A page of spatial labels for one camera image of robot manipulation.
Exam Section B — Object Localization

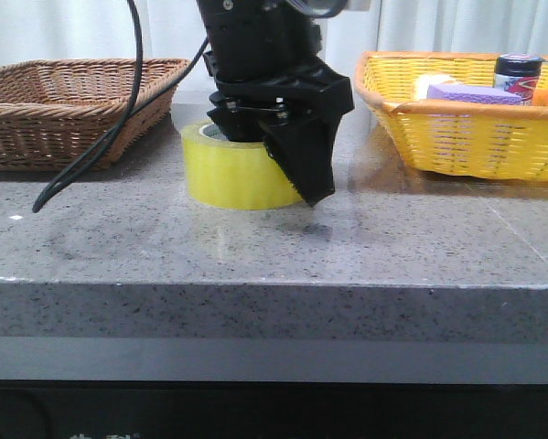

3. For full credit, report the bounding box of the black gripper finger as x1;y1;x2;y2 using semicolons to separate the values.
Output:
207;106;264;143
260;114;337;207

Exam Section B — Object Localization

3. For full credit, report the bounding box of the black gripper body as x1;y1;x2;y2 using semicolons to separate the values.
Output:
203;36;354;120

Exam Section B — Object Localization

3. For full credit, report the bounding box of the yellow tape roll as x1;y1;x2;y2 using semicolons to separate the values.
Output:
180;121;302;210

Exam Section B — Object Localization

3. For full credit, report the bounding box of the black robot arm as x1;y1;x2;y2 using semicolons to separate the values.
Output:
198;1;354;206

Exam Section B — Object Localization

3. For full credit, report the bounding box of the round bread roll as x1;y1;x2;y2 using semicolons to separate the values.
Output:
412;73;458;101

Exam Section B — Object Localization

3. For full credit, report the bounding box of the purple sponge block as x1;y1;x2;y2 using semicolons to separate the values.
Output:
427;84;521;105

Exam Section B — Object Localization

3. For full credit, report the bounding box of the brown wicker basket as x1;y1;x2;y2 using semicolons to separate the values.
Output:
0;58;191;172

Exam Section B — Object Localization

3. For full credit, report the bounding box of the yellow woven plastic basket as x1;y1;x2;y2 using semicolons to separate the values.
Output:
355;51;548;181

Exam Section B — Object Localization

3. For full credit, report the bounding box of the black lidded can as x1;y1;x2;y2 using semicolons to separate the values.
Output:
493;54;544;105

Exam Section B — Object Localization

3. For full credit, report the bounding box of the white curtain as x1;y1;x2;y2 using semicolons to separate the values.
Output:
0;0;548;92

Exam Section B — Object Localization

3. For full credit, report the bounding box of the black cable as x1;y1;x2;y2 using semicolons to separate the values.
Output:
31;0;210;214

